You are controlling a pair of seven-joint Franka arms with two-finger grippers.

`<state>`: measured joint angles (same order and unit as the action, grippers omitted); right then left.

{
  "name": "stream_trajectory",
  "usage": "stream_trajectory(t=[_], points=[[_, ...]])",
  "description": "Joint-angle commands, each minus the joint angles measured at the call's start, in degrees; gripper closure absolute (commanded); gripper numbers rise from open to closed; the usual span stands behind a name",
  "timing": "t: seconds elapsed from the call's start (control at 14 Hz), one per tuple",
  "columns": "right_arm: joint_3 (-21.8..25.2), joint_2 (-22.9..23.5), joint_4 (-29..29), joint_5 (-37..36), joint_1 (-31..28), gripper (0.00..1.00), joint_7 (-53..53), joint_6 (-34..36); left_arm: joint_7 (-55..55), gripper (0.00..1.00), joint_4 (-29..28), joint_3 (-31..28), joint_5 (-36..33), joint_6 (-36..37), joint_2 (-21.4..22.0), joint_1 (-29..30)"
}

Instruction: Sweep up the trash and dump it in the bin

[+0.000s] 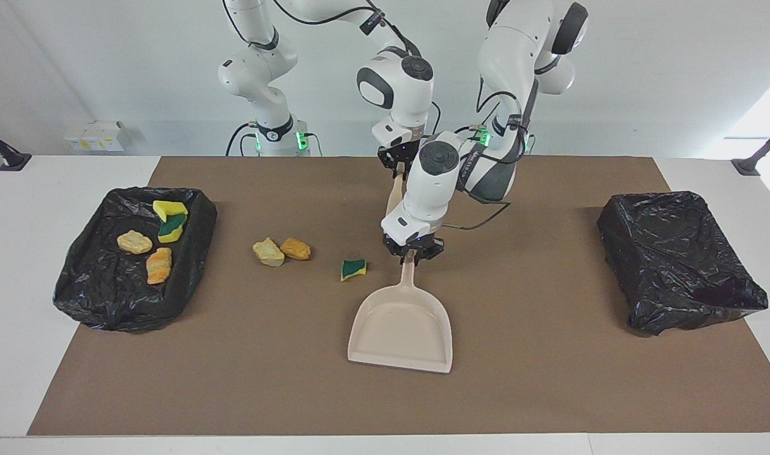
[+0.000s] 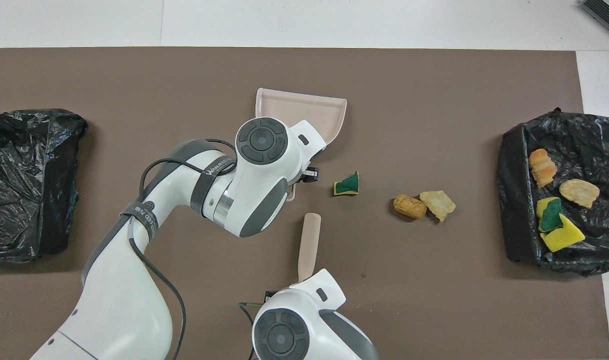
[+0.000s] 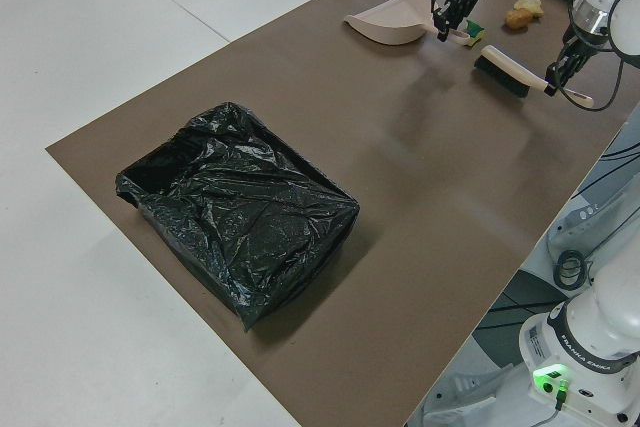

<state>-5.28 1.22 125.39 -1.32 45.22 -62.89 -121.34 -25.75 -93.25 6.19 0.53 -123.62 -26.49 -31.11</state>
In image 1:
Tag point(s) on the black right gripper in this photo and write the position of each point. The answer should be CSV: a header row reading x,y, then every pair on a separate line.
x,y
397,155

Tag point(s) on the black bag lined bin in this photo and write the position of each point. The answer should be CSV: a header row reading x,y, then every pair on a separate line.
x,y
676,265
107,297

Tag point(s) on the notched yellow green sponge piece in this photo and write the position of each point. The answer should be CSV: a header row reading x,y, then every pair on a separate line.
x,y
172,230

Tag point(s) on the pale jagged foam chunk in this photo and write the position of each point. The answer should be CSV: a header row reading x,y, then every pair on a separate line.
x,y
268,253

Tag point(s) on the yellow sponge chunk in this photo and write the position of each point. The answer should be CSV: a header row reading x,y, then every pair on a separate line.
x,y
169,208

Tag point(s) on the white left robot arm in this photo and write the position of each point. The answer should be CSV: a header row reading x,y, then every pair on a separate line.
x,y
426,196

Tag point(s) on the small green yellow sponge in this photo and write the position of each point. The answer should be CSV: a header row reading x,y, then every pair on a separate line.
x,y
353,270

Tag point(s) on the black camera stand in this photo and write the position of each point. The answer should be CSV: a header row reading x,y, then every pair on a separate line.
x,y
12,159
748,165

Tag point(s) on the small white wall box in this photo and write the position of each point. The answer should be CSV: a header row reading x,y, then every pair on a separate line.
x,y
74,140

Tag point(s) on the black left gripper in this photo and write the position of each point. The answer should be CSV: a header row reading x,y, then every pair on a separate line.
x,y
416,243

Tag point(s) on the white wall outlet box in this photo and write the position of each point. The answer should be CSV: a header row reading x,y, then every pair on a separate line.
x,y
103,134

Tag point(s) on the beige plastic dustpan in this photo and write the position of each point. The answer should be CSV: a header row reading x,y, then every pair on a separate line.
x,y
401,328

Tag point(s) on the brown rounded foam chunk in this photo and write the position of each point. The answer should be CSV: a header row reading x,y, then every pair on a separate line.
x,y
295,249

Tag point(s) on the beige foam chunk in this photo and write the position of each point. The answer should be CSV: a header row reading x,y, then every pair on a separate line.
x,y
134,242
159,266

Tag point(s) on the brown table mat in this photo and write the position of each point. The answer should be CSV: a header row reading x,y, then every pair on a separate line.
x,y
296,379

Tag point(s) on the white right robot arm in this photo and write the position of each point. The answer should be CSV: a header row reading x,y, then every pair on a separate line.
x,y
413,102

